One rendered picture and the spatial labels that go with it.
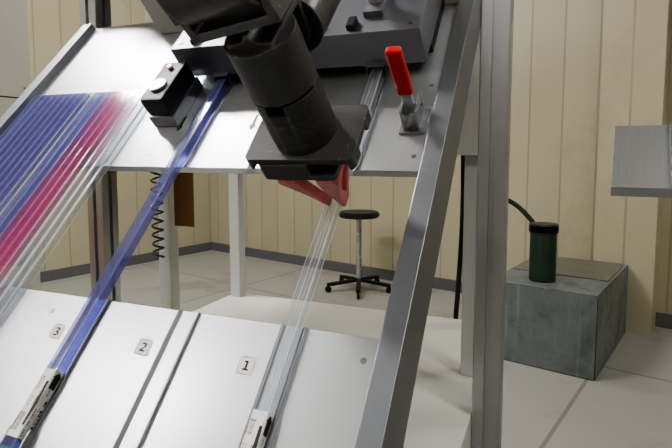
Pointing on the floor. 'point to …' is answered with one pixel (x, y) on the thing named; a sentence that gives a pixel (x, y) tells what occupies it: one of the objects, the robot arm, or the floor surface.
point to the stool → (358, 252)
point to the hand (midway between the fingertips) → (336, 196)
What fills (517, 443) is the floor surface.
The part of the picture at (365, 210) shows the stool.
